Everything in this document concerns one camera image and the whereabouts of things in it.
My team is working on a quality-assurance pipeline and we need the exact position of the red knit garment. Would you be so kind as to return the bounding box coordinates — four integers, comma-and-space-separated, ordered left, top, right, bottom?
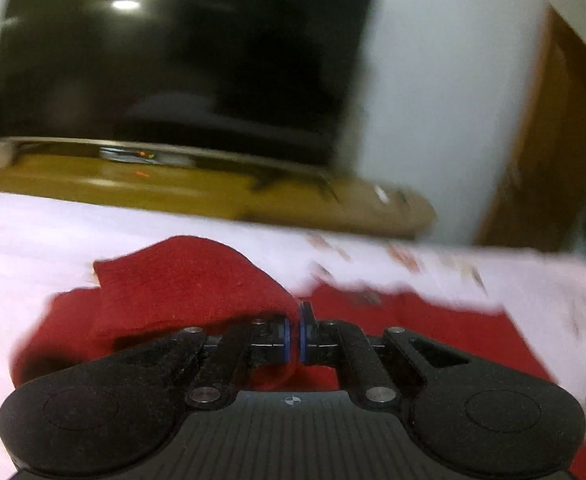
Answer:
10, 235, 563, 397

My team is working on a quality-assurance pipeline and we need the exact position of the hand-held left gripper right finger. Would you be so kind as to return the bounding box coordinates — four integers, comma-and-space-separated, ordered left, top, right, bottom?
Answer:
299, 301, 475, 408

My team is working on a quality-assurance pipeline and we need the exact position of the silver set-top box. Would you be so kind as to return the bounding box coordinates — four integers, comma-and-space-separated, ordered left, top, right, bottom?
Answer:
98, 145, 195, 167

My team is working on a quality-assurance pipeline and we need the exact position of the brown wooden door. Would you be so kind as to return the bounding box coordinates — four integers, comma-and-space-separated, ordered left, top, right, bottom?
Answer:
474, 4, 586, 255

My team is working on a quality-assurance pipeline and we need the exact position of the white floral bed sheet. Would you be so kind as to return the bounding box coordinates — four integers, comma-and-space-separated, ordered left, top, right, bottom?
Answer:
0, 191, 586, 480

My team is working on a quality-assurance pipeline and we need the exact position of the wooden television stand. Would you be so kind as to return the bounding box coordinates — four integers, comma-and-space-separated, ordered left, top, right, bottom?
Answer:
0, 141, 437, 239

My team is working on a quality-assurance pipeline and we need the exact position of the black flat screen television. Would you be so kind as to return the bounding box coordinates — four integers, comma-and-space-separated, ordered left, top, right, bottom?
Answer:
0, 0, 383, 170

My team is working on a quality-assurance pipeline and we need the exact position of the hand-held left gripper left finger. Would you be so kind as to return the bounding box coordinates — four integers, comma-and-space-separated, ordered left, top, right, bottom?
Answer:
92, 316, 292, 407

